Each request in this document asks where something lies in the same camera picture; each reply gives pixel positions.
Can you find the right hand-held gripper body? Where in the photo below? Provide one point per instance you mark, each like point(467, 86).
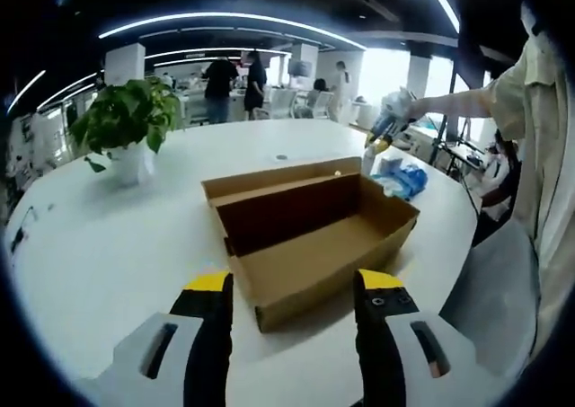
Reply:
point(395, 112)

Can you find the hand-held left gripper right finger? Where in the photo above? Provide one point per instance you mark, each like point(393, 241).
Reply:
point(382, 335)

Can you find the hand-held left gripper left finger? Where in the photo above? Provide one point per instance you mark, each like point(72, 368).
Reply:
point(206, 335)

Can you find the white tube bottle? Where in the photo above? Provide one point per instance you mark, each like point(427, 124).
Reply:
point(368, 162)

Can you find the light blue soft packet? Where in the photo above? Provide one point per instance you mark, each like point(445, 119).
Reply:
point(391, 164)

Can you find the blue white soft tissue packet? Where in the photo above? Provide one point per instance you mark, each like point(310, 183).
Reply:
point(409, 182)

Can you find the brown cardboard shoe box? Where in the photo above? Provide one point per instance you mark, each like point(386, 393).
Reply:
point(310, 241)

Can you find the white office chair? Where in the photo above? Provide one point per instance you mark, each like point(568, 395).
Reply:
point(284, 103)
point(322, 105)

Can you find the long curved ceiling light strip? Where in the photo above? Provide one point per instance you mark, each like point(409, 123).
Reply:
point(442, 0)
point(233, 18)

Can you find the operator in beige coat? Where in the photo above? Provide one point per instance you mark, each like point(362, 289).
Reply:
point(539, 155)

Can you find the green plant in white pot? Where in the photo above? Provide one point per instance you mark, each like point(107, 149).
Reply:
point(128, 119)

